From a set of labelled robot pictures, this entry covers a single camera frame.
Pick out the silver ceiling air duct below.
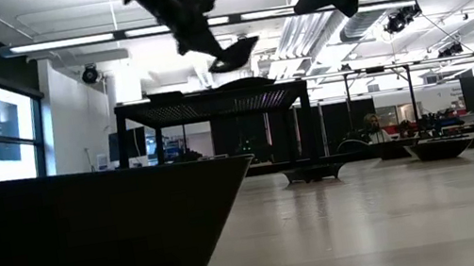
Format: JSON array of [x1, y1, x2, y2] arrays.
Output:
[[335, 0, 399, 43]]

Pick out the black perforated metal riser shelf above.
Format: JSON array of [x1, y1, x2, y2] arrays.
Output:
[[111, 75, 322, 194]]

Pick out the black track spotlight cluster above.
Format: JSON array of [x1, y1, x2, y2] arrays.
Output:
[[436, 41, 465, 59], [381, 2, 426, 37]]

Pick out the black shallow mini plate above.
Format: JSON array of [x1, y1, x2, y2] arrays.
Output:
[[403, 132, 474, 167]]

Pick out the black deep mini plate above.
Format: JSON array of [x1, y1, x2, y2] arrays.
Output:
[[204, 35, 265, 75]]

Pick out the dark room partition panels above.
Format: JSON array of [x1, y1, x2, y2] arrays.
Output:
[[208, 92, 384, 174]]

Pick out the long linear ceiling light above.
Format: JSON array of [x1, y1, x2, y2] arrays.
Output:
[[0, 0, 416, 66]]

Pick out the black metal frame station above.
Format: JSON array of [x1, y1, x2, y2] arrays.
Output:
[[340, 60, 423, 147]]

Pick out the person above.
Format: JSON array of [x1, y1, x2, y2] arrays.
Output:
[[360, 110, 393, 146]]

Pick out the black round rippled mini plate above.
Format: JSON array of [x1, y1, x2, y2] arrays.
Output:
[[215, 73, 279, 93]]

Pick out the black round ceiling spotlight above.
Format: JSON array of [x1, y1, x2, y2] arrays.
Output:
[[79, 62, 105, 87]]

